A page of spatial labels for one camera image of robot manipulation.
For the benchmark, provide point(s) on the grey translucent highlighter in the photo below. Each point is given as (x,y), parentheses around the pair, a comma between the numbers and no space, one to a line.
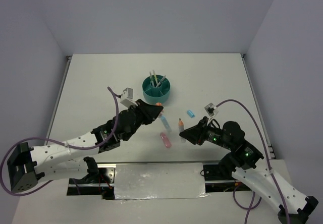
(181,129)

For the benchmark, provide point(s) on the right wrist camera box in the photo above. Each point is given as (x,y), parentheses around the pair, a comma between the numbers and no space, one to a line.
(212,111)

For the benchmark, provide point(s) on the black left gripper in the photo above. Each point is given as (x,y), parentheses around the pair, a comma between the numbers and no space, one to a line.
(151,112)

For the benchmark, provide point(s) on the pink capsule correction tape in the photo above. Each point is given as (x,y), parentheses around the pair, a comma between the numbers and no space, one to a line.
(165,140)

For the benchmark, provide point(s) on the silver foil tape sheet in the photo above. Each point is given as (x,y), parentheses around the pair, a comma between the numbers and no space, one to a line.
(159,181)

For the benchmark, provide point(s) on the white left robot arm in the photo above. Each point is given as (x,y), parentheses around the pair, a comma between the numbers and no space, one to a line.
(28,166)

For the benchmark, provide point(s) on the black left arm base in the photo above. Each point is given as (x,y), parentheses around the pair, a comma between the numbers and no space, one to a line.
(99,180)

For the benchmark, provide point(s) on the blue highlighter marker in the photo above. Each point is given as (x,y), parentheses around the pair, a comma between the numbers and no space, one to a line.
(165,123)

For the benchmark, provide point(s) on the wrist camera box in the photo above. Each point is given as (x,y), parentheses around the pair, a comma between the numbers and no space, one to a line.
(212,111)
(126,98)

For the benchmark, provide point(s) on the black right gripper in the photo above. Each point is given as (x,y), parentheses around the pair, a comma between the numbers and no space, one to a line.
(196,134)

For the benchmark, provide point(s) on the yellow gel pen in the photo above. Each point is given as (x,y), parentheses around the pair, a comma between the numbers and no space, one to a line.
(155,78)

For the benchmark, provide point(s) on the teal round divided organizer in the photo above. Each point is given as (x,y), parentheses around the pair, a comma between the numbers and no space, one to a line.
(159,94)

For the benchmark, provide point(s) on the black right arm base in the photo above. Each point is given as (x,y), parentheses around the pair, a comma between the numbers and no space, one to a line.
(216,181)

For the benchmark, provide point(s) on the purple gel pen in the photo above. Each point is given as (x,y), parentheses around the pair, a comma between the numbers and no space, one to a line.
(161,80)

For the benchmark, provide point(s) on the green gel pen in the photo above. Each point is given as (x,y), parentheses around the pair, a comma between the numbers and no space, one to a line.
(151,79)

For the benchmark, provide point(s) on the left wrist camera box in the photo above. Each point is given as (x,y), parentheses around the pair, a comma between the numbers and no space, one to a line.
(126,98)

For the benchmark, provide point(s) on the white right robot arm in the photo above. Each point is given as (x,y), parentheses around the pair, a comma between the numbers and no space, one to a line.
(246,164)

